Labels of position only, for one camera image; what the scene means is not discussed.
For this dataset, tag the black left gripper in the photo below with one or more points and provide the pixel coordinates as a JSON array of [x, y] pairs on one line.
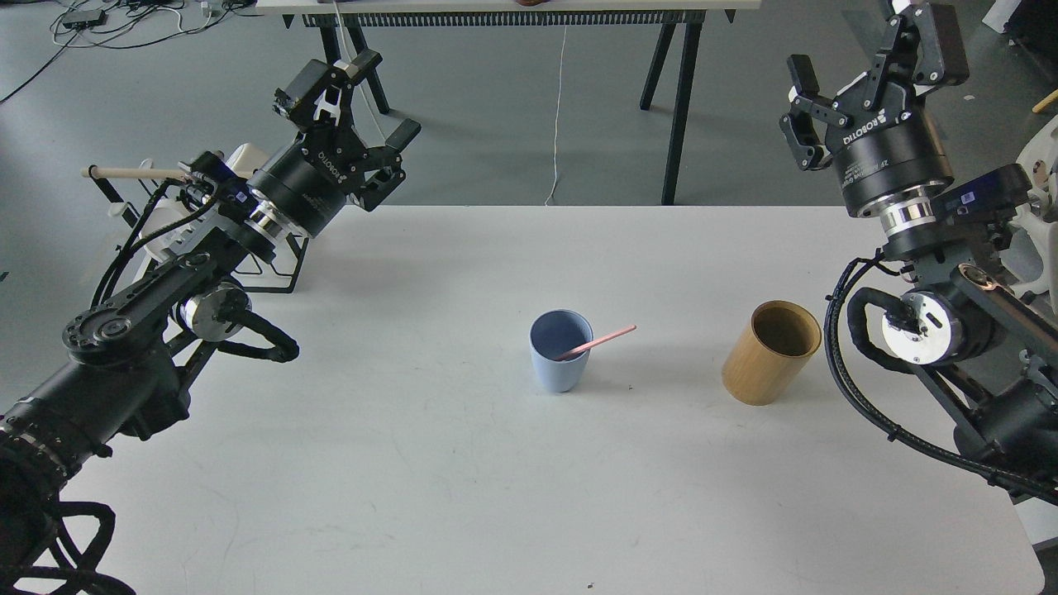
[[327, 165]]

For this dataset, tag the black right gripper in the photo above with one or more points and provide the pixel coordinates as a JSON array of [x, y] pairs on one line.
[[881, 142]]

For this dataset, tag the blue plastic cup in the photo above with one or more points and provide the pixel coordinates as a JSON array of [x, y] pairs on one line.
[[552, 335]]

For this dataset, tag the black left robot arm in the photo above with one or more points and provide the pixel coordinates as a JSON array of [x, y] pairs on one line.
[[167, 304]]

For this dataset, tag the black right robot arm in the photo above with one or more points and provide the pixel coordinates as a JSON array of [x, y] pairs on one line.
[[934, 302]]

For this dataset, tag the bamboo wooden cup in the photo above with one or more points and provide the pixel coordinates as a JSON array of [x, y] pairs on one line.
[[774, 347]]

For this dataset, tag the white square mug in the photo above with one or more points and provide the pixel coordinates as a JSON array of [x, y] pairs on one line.
[[246, 159]]

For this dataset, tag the background table black legs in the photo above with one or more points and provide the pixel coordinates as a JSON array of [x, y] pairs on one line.
[[525, 61]]

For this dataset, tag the white mug on rack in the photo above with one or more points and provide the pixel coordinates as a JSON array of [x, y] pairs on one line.
[[166, 211]]

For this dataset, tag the white office chair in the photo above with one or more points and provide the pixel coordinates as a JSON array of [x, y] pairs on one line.
[[1032, 257]]

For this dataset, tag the black wire cup rack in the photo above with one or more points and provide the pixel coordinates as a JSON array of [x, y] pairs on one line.
[[235, 228]]

